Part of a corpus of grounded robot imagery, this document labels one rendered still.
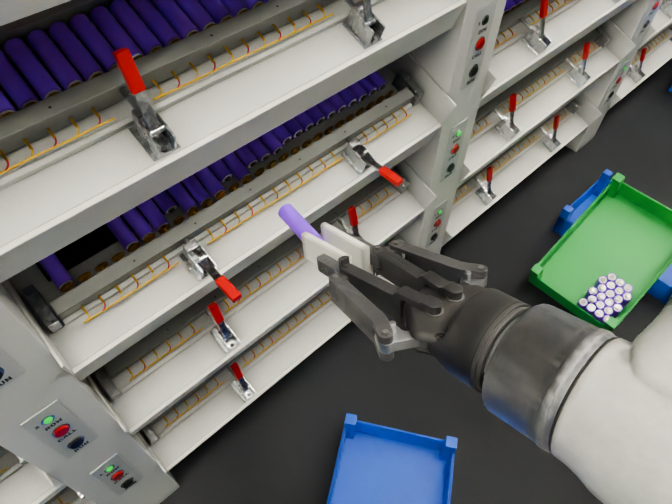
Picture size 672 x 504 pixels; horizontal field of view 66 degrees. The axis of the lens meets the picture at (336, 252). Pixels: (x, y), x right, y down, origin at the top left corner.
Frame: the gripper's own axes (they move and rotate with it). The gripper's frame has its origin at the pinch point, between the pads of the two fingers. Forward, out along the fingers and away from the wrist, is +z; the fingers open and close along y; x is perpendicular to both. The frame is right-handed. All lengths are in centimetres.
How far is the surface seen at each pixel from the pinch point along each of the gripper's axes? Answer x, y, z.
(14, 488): -29, -36, 24
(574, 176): -37, 103, 27
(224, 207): -0.7, -2.2, 18.9
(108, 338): -8.9, -20.3, 16.4
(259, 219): -3.8, 1.8, 18.1
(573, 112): -21, 107, 32
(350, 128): 3.0, 19.1, 19.2
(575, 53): -3, 95, 28
